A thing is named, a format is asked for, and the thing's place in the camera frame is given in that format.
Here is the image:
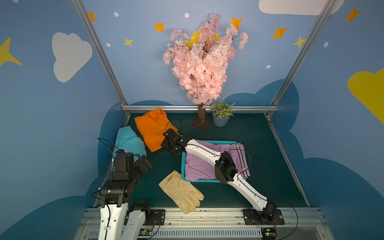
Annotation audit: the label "teal plastic basket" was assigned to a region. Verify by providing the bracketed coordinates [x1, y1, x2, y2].
[182, 141, 248, 183]

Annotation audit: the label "purple striped pants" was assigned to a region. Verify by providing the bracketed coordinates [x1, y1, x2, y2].
[184, 140, 251, 182]

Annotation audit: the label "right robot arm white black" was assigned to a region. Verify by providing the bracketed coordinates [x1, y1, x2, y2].
[161, 129, 277, 224]

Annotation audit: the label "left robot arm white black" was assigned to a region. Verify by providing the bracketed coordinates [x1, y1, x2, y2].
[98, 153, 153, 240]

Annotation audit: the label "folded orange garment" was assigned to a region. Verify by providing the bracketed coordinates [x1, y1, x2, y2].
[135, 110, 179, 153]

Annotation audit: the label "folded teal garment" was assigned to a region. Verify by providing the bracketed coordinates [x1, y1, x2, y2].
[114, 126, 147, 163]

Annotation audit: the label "cream leather glove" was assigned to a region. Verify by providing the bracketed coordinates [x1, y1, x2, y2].
[159, 171, 204, 215]

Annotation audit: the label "small potted green plant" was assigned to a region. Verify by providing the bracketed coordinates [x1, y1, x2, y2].
[212, 100, 235, 128]

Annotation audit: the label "aluminium back crossbar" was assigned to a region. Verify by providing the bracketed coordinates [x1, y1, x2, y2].
[121, 104, 279, 112]

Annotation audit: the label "left green circuit board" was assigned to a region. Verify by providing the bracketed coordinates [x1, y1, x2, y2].
[136, 229, 154, 237]

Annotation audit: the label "green circuit board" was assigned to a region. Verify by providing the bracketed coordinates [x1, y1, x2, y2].
[261, 228, 277, 240]
[136, 229, 154, 237]

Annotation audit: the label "pink blossom artificial tree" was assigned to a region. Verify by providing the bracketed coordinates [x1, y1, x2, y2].
[163, 14, 249, 129]

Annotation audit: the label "right green circuit board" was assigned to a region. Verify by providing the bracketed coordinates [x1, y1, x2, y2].
[261, 228, 277, 240]

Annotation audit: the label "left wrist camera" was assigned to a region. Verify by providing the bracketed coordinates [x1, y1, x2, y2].
[114, 150, 134, 173]

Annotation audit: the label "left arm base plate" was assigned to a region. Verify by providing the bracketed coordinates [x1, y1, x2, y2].
[124, 209, 166, 227]

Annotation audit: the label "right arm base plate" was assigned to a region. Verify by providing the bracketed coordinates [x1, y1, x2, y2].
[243, 208, 285, 226]

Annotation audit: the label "right aluminium frame post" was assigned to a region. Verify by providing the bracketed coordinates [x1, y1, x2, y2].
[271, 0, 337, 109]

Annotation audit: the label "aluminium frame post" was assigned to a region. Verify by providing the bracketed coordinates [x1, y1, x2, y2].
[271, 0, 337, 109]
[71, 0, 128, 106]

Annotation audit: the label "aluminium front rail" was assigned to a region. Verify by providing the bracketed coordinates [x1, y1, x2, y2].
[73, 207, 335, 240]

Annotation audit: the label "left aluminium frame post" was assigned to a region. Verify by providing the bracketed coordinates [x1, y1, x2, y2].
[71, 0, 128, 106]

